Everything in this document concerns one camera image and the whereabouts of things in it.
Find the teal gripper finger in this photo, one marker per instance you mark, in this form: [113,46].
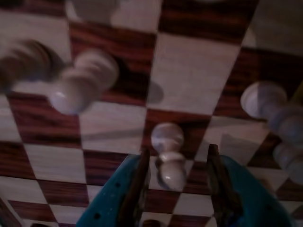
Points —
[246,203]
[111,201]

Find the white wooden knight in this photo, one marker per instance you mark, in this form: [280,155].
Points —
[288,163]

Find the wooden folding chessboard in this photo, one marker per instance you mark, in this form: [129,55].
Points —
[194,71]

